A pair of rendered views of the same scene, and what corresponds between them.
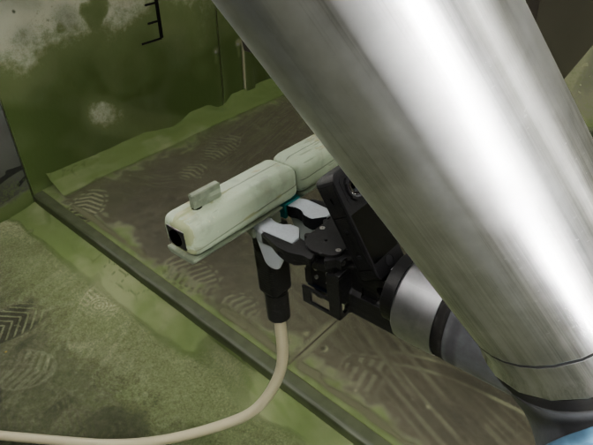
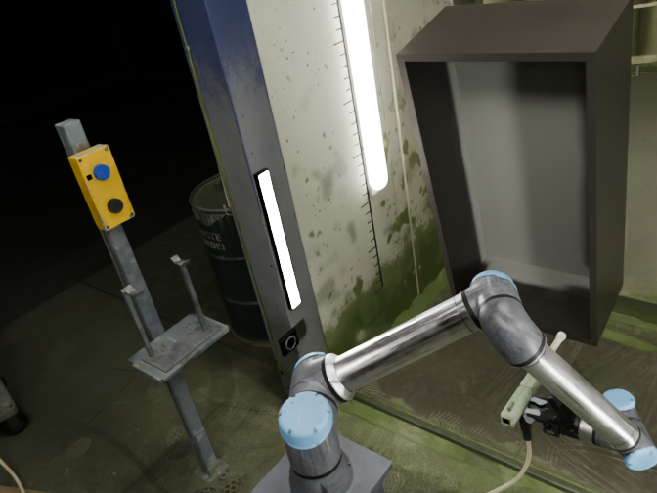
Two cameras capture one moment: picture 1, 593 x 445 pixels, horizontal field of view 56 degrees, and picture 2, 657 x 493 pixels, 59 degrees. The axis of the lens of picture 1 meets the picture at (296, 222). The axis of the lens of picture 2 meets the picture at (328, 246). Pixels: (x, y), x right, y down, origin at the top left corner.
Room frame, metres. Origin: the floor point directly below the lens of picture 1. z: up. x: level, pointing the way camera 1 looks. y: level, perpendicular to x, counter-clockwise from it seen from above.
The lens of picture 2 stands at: (-0.90, 0.51, 2.05)
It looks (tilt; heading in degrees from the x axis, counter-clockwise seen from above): 29 degrees down; 3
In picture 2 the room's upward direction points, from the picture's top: 12 degrees counter-clockwise
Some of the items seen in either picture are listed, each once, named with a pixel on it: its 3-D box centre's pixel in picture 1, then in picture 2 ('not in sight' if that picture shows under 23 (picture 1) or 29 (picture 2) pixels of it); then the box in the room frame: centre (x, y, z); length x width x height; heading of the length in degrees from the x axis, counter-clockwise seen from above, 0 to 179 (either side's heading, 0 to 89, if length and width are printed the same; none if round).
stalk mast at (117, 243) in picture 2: not in sight; (152, 327); (0.91, 1.32, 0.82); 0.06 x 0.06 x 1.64; 49
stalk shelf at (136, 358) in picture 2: not in sight; (179, 344); (0.82, 1.21, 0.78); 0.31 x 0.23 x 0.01; 139
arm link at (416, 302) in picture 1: (432, 298); (589, 426); (0.38, -0.13, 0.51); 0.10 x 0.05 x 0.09; 139
